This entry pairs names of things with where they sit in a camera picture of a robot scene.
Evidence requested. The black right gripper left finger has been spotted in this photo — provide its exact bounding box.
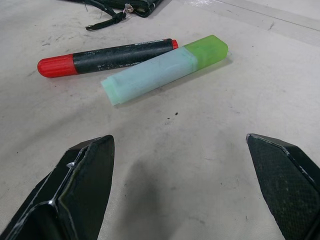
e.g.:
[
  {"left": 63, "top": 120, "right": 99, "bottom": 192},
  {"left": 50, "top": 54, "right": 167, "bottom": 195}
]
[{"left": 0, "top": 134, "right": 116, "bottom": 240}]

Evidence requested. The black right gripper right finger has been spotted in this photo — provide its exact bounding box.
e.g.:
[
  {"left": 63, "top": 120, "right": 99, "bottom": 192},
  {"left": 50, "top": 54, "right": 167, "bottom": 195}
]
[{"left": 245, "top": 133, "right": 320, "bottom": 240}]

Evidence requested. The black zipper pouch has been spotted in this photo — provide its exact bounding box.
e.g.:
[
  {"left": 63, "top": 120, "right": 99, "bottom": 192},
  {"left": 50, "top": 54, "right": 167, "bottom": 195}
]
[{"left": 56, "top": 0, "right": 165, "bottom": 32}]

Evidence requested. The black marker with red cap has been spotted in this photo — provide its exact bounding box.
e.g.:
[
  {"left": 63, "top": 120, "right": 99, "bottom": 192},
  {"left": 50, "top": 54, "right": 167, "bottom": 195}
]
[{"left": 37, "top": 38, "right": 180, "bottom": 79}]

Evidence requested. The green highlighter pen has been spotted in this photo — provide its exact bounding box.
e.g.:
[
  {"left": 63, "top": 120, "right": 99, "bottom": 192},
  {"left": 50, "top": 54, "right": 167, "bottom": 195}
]
[{"left": 100, "top": 35, "right": 229, "bottom": 108}]

